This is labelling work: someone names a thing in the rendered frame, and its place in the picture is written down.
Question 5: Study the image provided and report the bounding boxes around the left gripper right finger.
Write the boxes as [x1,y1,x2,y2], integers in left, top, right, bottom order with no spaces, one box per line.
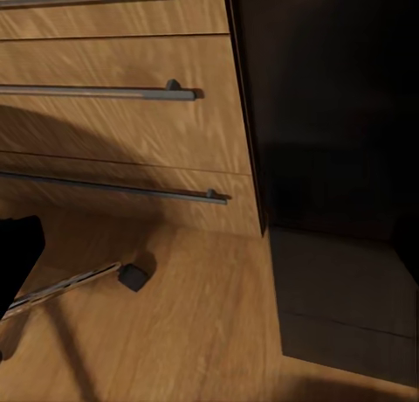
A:
[391,214,419,286]

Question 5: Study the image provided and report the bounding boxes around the swivel chair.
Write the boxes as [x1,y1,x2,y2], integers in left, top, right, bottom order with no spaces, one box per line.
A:
[0,260,148,322]

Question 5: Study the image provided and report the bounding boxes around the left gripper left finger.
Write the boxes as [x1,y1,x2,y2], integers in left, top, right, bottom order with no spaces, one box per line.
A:
[0,215,45,320]

